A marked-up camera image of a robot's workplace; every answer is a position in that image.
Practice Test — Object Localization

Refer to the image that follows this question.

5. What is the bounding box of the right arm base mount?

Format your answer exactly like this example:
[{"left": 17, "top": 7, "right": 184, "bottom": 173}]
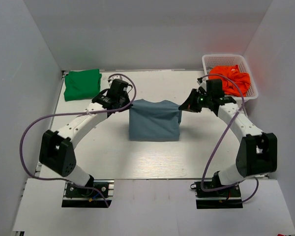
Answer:
[{"left": 190, "top": 181, "right": 243, "bottom": 209}]

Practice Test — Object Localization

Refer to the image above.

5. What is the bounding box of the crumpled orange t-shirt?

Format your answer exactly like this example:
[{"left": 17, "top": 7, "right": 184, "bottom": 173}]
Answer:
[{"left": 208, "top": 65, "right": 251, "bottom": 97}]

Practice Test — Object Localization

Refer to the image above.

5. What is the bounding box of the blue-grey t-shirt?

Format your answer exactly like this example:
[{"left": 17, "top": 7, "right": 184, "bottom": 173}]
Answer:
[{"left": 128, "top": 99, "right": 182, "bottom": 142}]

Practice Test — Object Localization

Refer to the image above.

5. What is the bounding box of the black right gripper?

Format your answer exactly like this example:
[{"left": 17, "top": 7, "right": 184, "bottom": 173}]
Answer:
[{"left": 179, "top": 88, "right": 212, "bottom": 113}]

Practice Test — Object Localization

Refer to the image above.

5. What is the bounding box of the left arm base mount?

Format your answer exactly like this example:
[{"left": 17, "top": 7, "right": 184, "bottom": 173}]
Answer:
[{"left": 61, "top": 180, "right": 115, "bottom": 208}]

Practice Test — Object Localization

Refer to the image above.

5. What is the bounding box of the white plastic basket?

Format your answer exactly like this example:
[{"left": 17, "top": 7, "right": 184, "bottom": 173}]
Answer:
[{"left": 202, "top": 54, "right": 259, "bottom": 101}]

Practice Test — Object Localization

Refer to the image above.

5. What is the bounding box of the folded green t-shirt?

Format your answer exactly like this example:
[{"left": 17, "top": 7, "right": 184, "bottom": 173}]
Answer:
[{"left": 64, "top": 69, "right": 102, "bottom": 101}]

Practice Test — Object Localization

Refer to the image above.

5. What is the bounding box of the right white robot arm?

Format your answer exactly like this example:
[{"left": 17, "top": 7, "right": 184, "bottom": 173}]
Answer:
[{"left": 179, "top": 76, "right": 278, "bottom": 196}]

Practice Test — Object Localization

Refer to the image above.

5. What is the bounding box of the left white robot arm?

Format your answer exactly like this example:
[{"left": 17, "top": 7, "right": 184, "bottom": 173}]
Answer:
[{"left": 39, "top": 78, "right": 136, "bottom": 196}]

